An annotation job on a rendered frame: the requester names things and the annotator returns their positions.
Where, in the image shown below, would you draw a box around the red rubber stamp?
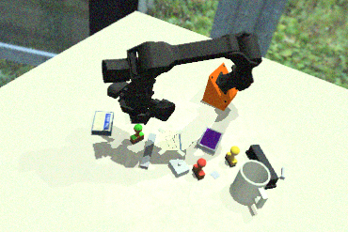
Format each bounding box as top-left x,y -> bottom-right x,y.
192,159 -> 206,180

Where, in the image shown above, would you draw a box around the white mug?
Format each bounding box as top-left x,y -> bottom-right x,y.
232,161 -> 270,209

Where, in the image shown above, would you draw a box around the purple ink pad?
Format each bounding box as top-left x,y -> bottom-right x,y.
197,127 -> 224,155

